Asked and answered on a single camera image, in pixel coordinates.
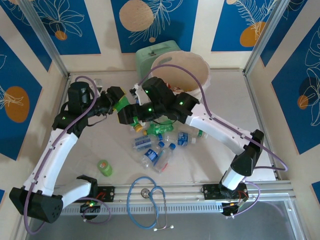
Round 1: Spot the mint green carry case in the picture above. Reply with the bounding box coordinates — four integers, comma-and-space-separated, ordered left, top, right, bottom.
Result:
135, 39, 182, 88

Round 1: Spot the aluminium mounting rail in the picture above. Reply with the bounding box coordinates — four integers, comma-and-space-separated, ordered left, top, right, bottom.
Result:
21, 179, 295, 209

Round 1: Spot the blue-label clear bottle white cap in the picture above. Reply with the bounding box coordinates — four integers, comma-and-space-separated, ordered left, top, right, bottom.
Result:
164, 131, 198, 148

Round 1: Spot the white bin with plastic liner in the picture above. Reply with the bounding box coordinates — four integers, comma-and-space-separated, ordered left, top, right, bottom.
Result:
149, 50, 212, 97

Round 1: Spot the grey slotted cable duct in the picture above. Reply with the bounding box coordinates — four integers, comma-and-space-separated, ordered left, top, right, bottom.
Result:
31, 202, 224, 216

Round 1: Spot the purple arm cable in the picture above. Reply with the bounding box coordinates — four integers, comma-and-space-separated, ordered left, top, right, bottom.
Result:
24, 75, 113, 235
138, 64, 288, 221

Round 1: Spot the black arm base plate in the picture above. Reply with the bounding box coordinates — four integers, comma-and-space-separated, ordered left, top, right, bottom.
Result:
199, 183, 249, 201
69, 185, 116, 204

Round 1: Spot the aluminium frame post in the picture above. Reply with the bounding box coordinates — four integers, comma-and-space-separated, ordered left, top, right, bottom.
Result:
243, 0, 289, 77
18, 0, 70, 78

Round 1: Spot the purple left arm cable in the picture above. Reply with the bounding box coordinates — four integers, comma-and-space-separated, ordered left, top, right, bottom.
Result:
24, 75, 113, 235

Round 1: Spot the grey metal sheet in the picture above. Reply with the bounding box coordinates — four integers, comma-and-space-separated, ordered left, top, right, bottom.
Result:
23, 207, 301, 240

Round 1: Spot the blue stethoscope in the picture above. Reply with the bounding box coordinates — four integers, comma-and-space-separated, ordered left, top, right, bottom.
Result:
126, 176, 175, 231

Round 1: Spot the clear bottle green cap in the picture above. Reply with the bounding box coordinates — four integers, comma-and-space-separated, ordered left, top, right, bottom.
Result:
174, 125, 209, 140

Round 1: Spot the aluminium table edge rail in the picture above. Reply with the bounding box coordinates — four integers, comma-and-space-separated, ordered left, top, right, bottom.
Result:
51, 74, 73, 126
243, 71, 276, 161

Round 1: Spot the slim clear bottle blue cap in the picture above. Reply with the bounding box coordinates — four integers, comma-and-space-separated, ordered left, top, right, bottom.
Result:
152, 142, 177, 174

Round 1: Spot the small green bottle orange label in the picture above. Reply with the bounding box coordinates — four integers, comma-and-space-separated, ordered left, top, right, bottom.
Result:
96, 159, 113, 178

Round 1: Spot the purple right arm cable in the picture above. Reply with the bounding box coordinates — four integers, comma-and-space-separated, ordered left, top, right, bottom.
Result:
138, 64, 288, 221

